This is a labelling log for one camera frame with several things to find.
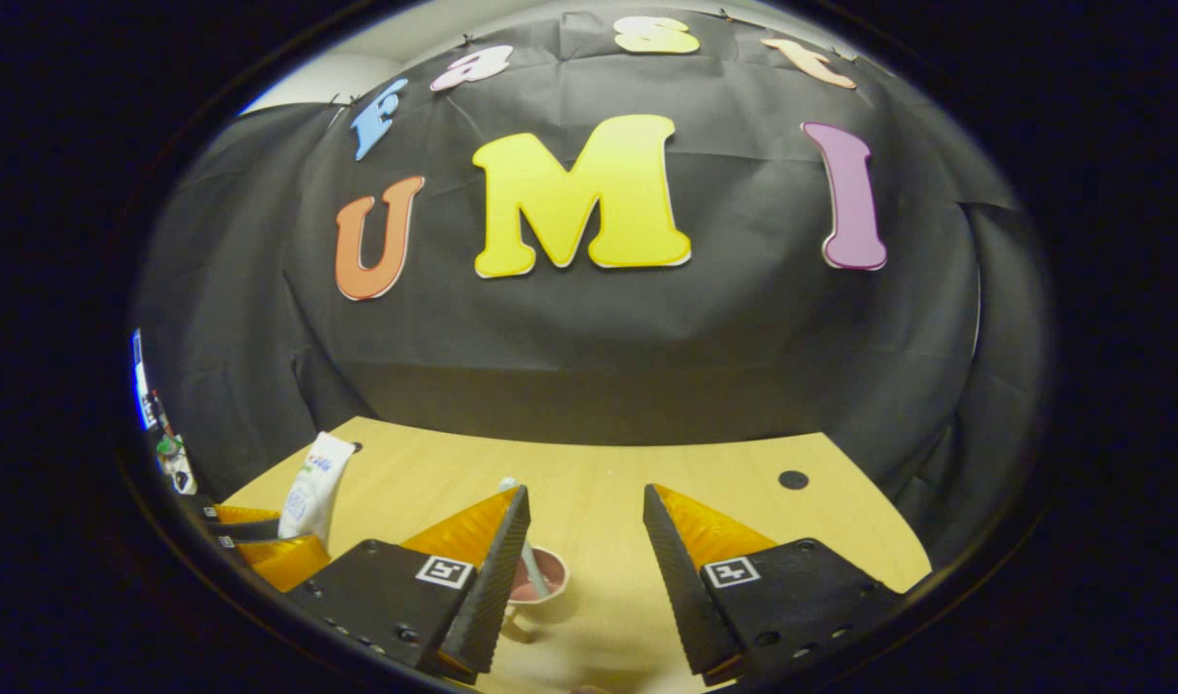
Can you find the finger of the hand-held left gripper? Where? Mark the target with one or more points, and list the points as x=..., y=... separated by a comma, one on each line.
x=247, y=525
x=285, y=559

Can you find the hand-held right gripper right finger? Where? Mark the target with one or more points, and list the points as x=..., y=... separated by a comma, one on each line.
x=681, y=598

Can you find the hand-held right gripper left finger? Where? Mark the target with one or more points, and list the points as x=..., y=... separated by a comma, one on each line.
x=493, y=598

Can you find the pale green toothbrush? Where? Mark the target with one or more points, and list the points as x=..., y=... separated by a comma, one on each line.
x=534, y=564

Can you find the beige cup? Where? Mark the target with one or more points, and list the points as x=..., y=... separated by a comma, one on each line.
x=550, y=576

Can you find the white toothpaste tube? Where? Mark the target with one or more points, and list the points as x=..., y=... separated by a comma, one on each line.
x=314, y=487

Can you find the light wooden desktop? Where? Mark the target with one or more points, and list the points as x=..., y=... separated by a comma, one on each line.
x=608, y=501

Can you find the computer monitor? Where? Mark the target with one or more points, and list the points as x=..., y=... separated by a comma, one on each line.
x=142, y=381

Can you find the black backdrop cloth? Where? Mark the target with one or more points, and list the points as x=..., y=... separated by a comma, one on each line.
x=599, y=337

